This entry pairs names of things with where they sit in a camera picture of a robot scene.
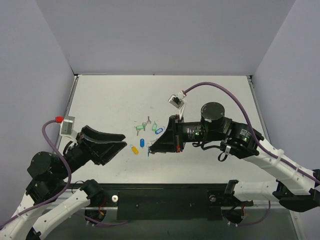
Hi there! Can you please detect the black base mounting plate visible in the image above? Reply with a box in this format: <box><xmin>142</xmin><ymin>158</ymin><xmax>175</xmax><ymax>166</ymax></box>
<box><xmin>90</xmin><ymin>183</ymin><xmax>254</xmax><ymax>221</ymax></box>

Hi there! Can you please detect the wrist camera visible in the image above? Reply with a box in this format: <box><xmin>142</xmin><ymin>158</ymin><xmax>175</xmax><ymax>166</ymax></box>
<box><xmin>59</xmin><ymin>116</ymin><xmax>76</xmax><ymax>138</ymax></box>
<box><xmin>168</xmin><ymin>92</ymin><xmax>186</xmax><ymax>109</ymax></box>

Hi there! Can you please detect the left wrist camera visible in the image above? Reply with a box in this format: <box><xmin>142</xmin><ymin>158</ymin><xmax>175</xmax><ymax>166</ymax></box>
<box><xmin>59</xmin><ymin>116</ymin><xmax>76</xmax><ymax>138</ymax></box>

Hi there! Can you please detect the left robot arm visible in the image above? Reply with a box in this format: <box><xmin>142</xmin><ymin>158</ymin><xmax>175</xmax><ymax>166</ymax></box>
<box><xmin>0</xmin><ymin>125</ymin><xmax>127</xmax><ymax>240</ymax></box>

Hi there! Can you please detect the yellow key tag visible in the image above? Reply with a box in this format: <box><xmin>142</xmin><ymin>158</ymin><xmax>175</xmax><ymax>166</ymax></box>
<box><xmin>130</xmin><ymin>145</ymin><xmax>139</xmax><ymax>155</ymax></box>

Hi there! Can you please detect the green key tag with key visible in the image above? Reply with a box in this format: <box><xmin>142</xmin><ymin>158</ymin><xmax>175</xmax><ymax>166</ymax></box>
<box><xmin>135</xmin><ymin>122</ymin><xmax>147</xmax><ymax>136</ymax></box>

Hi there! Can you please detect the dark blue key tag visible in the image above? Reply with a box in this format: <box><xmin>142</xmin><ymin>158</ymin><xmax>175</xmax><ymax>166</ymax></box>
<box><xmin>139</xmin><ymin>138</ymin><xmax>145</xmax><ymax>148</ymax></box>

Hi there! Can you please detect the silver key top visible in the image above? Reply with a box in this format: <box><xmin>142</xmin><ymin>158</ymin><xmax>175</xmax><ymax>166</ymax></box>
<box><xmin>147</xmin><ymin>116</ymin><xmax>152</xmax><ymax>124</ymax></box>

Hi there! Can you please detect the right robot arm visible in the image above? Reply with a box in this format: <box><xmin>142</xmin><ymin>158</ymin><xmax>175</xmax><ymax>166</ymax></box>
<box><xmin>149</xmin><ymin>102</ymin><xmax>320</xmax><ymax>213</ymax></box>

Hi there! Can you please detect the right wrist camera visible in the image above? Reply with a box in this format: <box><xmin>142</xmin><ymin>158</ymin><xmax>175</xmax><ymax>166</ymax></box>
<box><xmin>168</xmin><ymin>92</ymin><xmax>186</xmax><ymax>109</ymax></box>

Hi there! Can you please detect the silver key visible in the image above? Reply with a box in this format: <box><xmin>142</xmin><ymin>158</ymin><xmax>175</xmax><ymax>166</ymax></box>
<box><xmin>147</xmin><ymin>116</ymin><xmax>152</xmax><ymax>124</ymax></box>
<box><xmin>146</xmin><ymin>140</ymin><xmax>155</xmax><ymax>148</ymax></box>

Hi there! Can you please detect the small green key tag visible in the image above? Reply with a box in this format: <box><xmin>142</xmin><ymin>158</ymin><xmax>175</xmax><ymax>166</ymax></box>
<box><xmin>152</xmin><ymin>122</ymin><xmax>158</xmax><ymax>132</ymax></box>

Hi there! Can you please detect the blue key tag with ring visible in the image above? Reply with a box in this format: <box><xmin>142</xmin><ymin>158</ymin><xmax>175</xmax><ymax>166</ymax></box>
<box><xmin>154</xmin><ymin>126</ymin><xmax>166</xmax><ymax>135</ymax></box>

